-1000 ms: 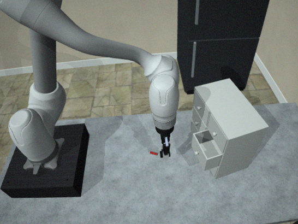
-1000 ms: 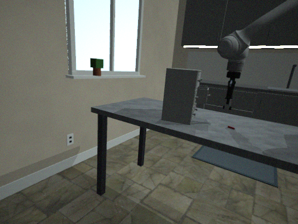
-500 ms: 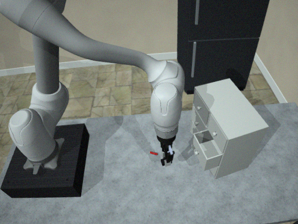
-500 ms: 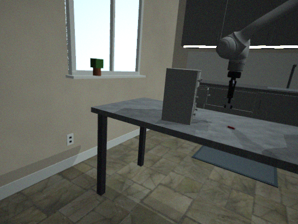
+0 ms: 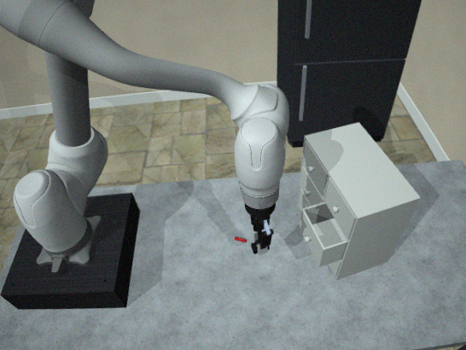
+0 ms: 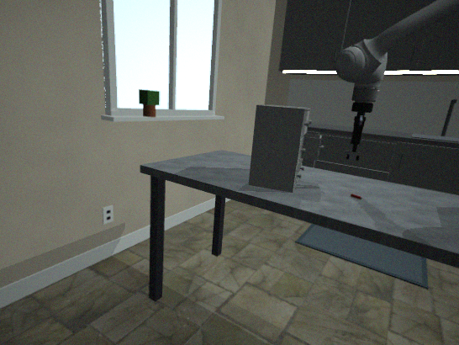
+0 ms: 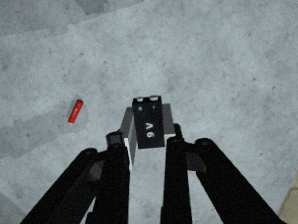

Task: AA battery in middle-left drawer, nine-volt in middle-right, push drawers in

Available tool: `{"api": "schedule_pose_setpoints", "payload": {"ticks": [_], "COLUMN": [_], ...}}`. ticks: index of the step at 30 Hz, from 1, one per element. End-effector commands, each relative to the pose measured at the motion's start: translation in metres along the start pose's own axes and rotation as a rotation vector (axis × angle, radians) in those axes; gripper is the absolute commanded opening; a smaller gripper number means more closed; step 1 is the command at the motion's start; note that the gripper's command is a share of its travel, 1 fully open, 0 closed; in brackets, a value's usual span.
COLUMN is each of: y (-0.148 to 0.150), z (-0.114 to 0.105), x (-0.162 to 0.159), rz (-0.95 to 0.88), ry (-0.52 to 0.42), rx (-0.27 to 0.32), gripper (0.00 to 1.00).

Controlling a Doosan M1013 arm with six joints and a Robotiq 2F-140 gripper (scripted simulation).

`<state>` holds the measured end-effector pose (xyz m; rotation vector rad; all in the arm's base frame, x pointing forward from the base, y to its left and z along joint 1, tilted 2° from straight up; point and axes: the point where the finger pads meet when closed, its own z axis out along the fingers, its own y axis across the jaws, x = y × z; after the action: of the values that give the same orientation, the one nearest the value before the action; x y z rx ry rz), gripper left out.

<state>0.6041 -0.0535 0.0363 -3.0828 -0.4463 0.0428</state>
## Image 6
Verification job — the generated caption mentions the small grey chest of drawers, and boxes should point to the small grey chest of drawers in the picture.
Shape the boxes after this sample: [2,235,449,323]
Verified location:
[249,105,306,193]

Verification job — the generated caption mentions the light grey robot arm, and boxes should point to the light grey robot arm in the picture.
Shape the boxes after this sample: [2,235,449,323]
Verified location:
[334,0,459,104]

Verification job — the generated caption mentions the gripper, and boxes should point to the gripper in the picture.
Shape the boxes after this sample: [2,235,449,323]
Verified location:
[349,102,373,160]

